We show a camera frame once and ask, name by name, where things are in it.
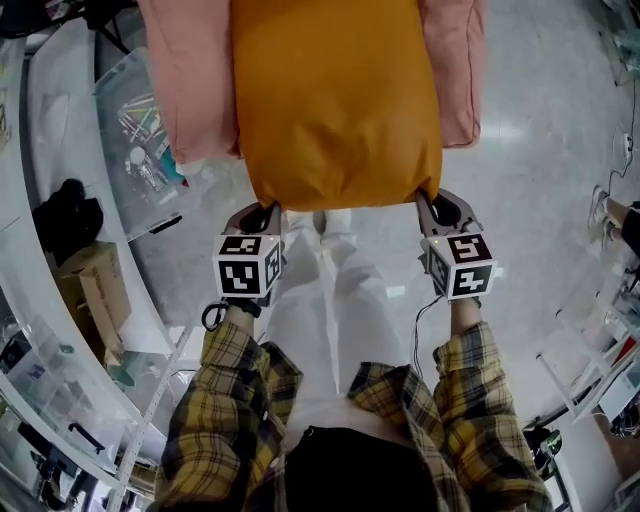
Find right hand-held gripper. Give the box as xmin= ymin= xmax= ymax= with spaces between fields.
xmin=413 ymin=187 xmax=505 ymax=302

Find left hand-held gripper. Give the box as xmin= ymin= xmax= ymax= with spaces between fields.
xmin=212 ymin=201 xmax=287 ymax=307

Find orange cushion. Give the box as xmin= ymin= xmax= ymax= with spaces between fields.
xmin=230 ymin=0 xmax=445 ymax=212

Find person's right forearm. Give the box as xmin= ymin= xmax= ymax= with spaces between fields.
xmin=432 ymin=297 xmax=522 ymax=432

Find person's left forearm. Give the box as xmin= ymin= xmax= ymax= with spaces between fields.
xmin=199 ymin=299 xmax=306 ymax=441

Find person's white right shoe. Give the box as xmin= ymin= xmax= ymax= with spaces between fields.
xmin=324 ymin=209 xmax=354 ymax=237

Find person's legs in white trousers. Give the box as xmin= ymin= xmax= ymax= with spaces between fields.
xmin=264 ymin=212 xmax=426 ymax=441

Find clear plastic storage bin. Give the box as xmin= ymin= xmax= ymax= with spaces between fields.
xmin=93 ymin=47 xmax=202 ymax=245

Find pink padded armchair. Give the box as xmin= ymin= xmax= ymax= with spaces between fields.
xmin=137 ymin=0 xmax=487 ymax=165

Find brown cardboard box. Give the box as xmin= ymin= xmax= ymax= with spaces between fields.
xmin=59 ymin=242 xmax=134 ymax=367

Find black cloth bundle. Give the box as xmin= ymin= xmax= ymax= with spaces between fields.
xmin=32 ymin=178 xmax=106 ymax=270

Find teal plastic object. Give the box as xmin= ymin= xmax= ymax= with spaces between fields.
xmin=109 ymin=349 xmax=147 ymax=390

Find white metal rack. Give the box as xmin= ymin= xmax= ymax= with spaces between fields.
xmin=537 ymin=279 xmax=640 ymax=427

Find white curved shelf unit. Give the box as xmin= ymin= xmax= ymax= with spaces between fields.
xmin=0 ymin=37 xmax=192 ymax=512

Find black round device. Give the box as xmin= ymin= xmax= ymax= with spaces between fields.
xmin=524 ymin=424 xmax=567 ymax=472

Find person's torso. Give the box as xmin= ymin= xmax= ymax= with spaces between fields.
xmin=239 ymin=339 xmax=461 ymax=512

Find clear drawer box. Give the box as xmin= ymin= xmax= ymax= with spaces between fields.
xmin=0 ymin=314 xmax=127 ymax=477

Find black wrist strap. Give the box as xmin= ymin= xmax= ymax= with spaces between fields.
xmin=200 ymin=298 xmax=232 ymax=332

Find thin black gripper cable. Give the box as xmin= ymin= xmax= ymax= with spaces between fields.
xmin=411 ymin=293 xmax=447 ymax=377

